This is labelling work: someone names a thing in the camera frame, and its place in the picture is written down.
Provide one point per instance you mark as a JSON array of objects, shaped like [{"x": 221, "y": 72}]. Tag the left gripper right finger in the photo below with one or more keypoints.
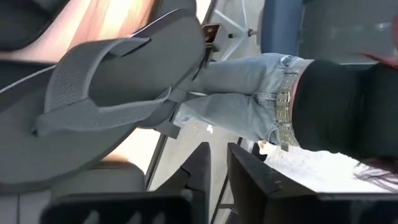
[{"x": 258, "y": 186}]

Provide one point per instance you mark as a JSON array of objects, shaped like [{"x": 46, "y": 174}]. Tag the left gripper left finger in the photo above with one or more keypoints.
[{"x": 199, "y": 174}]

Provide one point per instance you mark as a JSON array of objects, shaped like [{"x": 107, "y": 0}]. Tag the person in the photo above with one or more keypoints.
[{"x": 326, "y": 105}]

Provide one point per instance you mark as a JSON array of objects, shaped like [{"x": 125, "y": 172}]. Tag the small black camera box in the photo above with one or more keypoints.
[{"x": 211, "y": 32}]

